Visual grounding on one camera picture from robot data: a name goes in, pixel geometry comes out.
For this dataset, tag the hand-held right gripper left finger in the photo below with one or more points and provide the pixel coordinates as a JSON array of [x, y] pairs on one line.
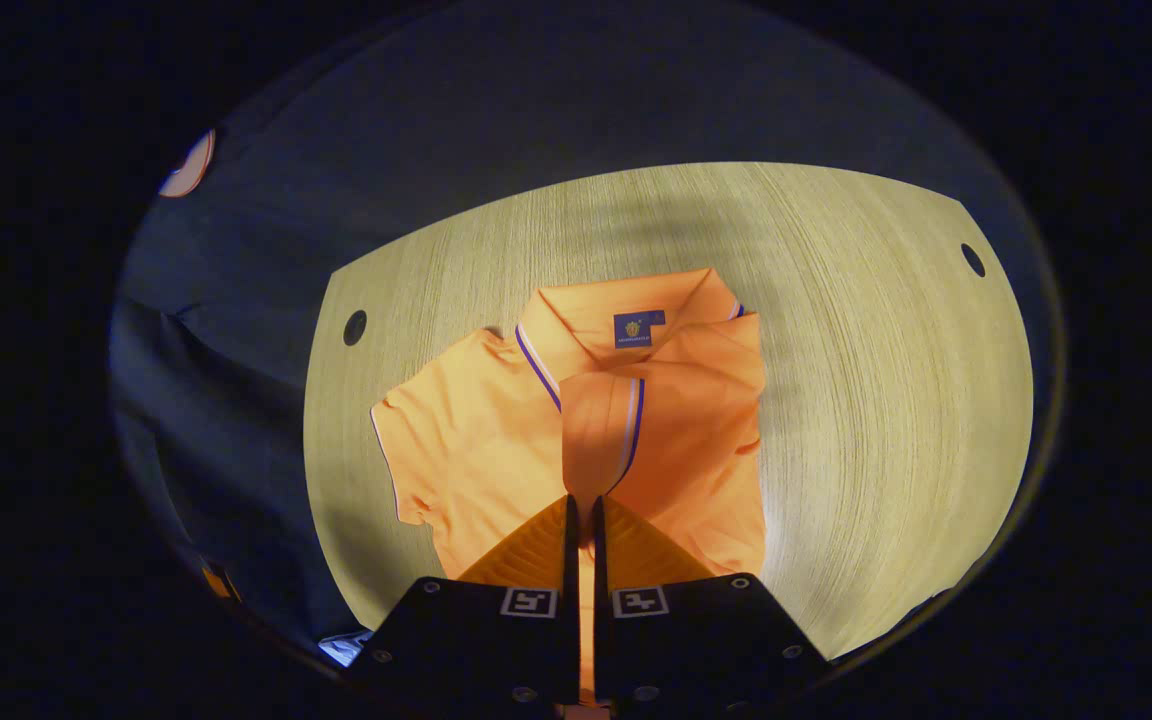
[[568, 650]]

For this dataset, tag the orange T-shirt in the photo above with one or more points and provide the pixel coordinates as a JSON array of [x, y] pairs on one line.
[[496, 450]]

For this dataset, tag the pale crumpled sheet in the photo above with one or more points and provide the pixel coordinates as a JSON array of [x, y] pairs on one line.
[[346, 648]]

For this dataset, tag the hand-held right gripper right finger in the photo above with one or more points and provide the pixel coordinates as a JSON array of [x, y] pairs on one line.
[[604, 650]]

